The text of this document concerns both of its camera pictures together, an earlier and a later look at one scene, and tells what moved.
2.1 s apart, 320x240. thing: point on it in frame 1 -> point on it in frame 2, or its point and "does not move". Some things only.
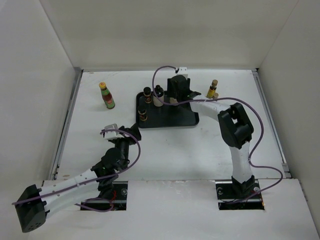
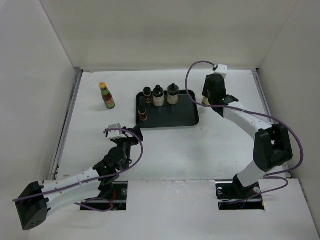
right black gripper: x=171 y=91 -> x=205 y=92
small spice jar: x=147 y=93 does not move
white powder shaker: x=160 y=93 does not move
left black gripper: x=132 y=130 does not move
